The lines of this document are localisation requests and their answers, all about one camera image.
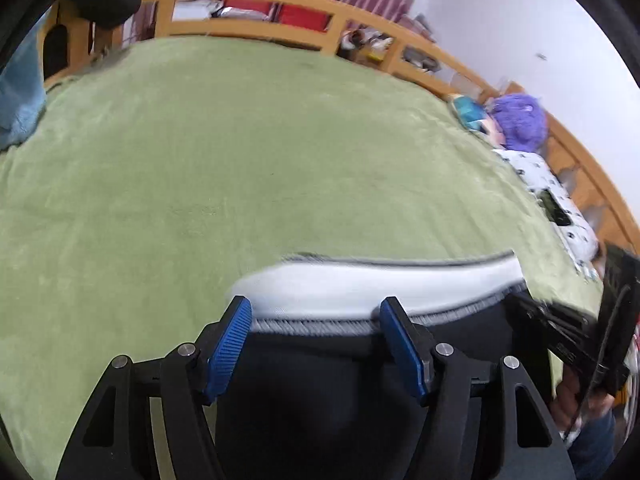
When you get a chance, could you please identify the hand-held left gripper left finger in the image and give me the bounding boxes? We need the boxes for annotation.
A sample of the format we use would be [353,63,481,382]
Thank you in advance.
[55,296,253,480]

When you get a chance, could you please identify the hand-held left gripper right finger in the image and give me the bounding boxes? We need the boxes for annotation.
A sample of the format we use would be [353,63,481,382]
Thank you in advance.
[379,296,576,480]

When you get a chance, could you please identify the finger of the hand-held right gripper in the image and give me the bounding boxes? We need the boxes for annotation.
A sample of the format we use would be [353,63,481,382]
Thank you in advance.
[505,291,601,367]

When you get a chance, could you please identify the black pants with white stripes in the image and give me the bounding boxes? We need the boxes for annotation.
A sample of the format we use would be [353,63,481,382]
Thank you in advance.
[215,249,568,480]

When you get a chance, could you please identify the person's right hand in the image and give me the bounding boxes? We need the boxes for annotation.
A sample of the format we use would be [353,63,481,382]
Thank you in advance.
[552,367,617,443]

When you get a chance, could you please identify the black phone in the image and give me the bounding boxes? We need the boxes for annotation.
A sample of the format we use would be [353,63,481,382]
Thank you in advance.
[537,189,572,227]

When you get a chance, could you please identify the person's leg in jeans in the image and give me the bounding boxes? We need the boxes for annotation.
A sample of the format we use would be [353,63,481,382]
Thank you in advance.
[567,410,620,480]

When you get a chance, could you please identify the white patterned pillow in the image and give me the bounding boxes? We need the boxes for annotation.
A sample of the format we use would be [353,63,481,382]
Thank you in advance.
[492,147,601,276]

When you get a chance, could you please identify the green blanket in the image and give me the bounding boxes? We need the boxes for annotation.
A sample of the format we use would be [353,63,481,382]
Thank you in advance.
[0,35,606,480]

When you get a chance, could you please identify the purple plush toy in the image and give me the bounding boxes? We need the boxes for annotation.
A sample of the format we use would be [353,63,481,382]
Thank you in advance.
[487,92,548,152]

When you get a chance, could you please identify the teal plush toy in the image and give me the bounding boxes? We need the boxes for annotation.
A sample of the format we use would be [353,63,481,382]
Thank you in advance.
[447,92,493,136]

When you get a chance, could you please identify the light blue towel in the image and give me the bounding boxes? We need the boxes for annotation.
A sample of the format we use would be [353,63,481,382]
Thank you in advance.
[0,22,48,151]

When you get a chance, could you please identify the red cushion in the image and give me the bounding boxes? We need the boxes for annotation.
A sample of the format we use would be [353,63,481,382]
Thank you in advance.
[279,0,335,31]
[222,0,278,22]

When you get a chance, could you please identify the wooden bed end board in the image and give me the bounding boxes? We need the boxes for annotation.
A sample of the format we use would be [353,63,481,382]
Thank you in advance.
[40,0,126,88]

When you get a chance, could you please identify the black cable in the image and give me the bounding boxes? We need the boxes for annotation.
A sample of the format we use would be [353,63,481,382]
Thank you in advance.
[564,284,633,443]

